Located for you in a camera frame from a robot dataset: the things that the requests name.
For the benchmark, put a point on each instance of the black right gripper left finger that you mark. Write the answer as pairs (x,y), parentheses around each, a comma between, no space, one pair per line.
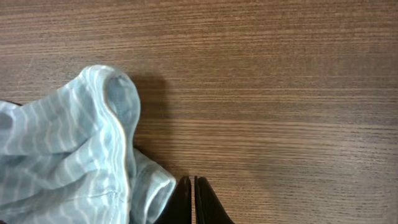
(179,207)

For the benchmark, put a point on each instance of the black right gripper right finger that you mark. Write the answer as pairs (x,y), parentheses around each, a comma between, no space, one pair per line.
(208,208)

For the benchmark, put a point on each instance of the light blue striped shorts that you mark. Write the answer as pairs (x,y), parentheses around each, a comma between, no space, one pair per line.
(69,157)

